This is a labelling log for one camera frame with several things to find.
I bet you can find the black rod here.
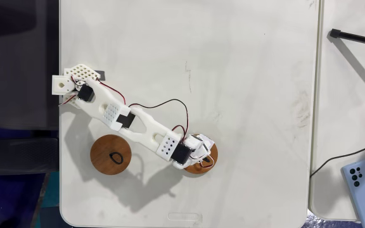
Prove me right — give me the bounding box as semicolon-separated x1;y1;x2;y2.
330;28;365;49

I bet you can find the plain wooden lid black loop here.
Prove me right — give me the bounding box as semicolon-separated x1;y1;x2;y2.
89;134;132;176

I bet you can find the office chair with mesh back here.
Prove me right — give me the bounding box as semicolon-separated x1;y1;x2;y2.
0;0;60;131

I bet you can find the office chair with grey seat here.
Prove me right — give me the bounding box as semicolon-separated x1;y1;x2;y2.
0;137;60;177

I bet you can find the black cable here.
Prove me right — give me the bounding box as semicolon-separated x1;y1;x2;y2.
310;145;365;179

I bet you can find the wooden lid with red cross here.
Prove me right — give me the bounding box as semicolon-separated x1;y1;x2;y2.
182;134;219;175

